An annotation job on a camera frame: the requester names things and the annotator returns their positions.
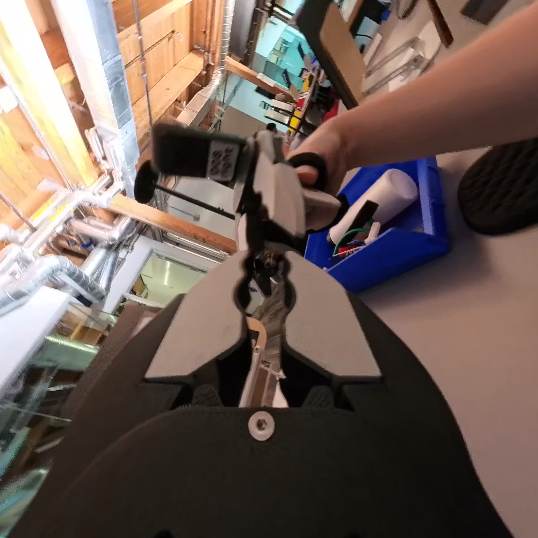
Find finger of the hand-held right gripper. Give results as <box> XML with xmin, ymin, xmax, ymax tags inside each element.
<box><xmin>263</xmin><ymin>165</ymin><xmax>307</xmax><ymax>239</ymax></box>
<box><xmin>235</xmin><ymin>211</ymin><xmax>253</xmax><ymax>254</ymax></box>

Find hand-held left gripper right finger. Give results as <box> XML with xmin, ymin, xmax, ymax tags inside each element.
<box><xmin>284</xmin><ymin>251</ymin><xmax>384</xmax><ymax>377</ymax></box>

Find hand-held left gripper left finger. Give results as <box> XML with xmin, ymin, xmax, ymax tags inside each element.
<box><xmin>145</xmin><ymin>251</ymin><xmax>253</xmax><ymax>377</ymax></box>

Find black rod with round disc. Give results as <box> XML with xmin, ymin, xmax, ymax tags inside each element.
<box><xmin>134</xmin><ymin>162</ymin><xmax>236</xmax><ymax>221</ymax></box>

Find white cylinder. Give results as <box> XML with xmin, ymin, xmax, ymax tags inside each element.
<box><xmin>329</xmin><ymin>168</ymin><xmax>419</xmax><ymax>245</ymax></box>

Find blue plastic bin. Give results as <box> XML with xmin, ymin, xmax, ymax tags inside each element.
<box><xmin>305</xmin><ymin>157</ymin><xmax>451</xmax><ymax>293</ymax></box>

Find person's right forearm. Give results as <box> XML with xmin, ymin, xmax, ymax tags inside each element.
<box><xmin>340</xmin><ymin>4</ymin><xmax>538</xmax><ymax>169</ymax></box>

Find person's right hand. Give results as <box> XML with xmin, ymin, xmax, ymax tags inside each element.
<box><xmin>285</xmin><ymin>119</ymin><xmax>359</xmax><ymax>195</ymax></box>

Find wooden board with black panel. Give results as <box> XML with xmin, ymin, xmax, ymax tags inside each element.
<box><xmin>295</xmin><ymin>0</ymin><xmax>367</xmax><ymax>108</ymax></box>

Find black textured pad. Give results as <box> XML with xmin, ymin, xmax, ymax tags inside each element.
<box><xmin>457</xmin><ymin>138</ymin><xmax>538</xmax><ymax>236</ymax></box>

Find green network cable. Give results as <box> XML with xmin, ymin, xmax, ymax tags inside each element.
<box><xmin>332</xmin><ymin>227</ymin><xmax>371</xmax><ymax>257</ymax></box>

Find silver flexible duct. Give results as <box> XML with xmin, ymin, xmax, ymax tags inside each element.
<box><xmin>206</xmin><ymin>0</ymin><xmax>237</xmax><ymax>97</ymax></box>

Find silver ventilation duct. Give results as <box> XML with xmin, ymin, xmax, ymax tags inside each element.
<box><xmin>0</xmin><ymin>252</ymin><xmax>111</xmax><ymax>314</ymax></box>

